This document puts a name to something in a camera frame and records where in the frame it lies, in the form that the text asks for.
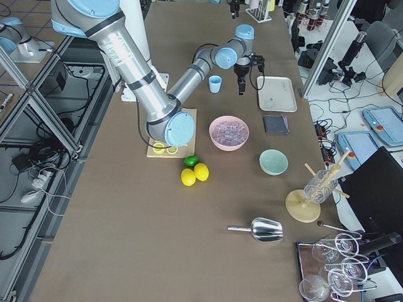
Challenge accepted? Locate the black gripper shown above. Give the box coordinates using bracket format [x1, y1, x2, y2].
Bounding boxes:
[234, 62, 251, 95]

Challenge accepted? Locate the white wire cup rack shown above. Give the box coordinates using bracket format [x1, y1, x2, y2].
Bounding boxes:
[246, 0, 271, 23]

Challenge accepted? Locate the green lime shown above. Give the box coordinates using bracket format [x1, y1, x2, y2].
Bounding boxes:
[183, 155, 200, 167]

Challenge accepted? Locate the grey folded cloth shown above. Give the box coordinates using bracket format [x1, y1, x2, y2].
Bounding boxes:
[263, 115, 290, 135]

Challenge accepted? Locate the beige rabbit tray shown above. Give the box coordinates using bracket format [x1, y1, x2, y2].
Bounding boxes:
[256, 76, 297, 113]

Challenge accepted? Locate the bamboo cutting board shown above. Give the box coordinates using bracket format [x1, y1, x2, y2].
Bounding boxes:
[146, 108, 197, 159]

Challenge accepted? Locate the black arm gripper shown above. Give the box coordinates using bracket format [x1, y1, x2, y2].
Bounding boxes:
[229, 0, 239, 18]

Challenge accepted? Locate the light blue plastic cup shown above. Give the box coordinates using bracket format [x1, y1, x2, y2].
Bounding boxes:
[208, 75, 222, 94]

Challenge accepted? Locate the pink bowl of ice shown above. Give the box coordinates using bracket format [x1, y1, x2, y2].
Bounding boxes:
[208, 116, 249, 151]

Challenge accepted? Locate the lemon slice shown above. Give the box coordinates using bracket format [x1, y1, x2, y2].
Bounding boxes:
[152, 142, 166, 154]
[166, 146, 179, 155]

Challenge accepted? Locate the clear textured glass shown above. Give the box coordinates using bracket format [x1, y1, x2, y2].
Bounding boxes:
[304, 170, 337, 204]

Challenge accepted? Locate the wooden cup tree stand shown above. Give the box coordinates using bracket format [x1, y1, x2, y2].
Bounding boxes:
[285, 149, 349, 223]

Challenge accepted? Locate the white camera post base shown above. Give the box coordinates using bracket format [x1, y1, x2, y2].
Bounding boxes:
[120, 0, 167, 91]

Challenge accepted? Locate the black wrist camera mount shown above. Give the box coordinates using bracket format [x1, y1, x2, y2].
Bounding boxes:
[250, 54, 265, 74]

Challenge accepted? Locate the blue teach pendant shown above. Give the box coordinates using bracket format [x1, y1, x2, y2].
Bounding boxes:
[336, 131, 381, 171]
[362, 106, 402, 147]

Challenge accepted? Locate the yellow lemon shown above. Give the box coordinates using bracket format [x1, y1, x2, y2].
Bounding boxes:
[181, 168, 196, 187]
[194, 162, 210, 181]

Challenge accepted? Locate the green ceramic bowl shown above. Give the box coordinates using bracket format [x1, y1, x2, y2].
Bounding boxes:
[259, 149, 288, 176]

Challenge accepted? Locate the wine glass rack tray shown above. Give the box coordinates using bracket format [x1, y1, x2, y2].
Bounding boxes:
[296, 231, 377, 301]

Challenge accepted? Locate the aluminium frame post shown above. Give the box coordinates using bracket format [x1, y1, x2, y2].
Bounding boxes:
[301, 0, 356, 100]

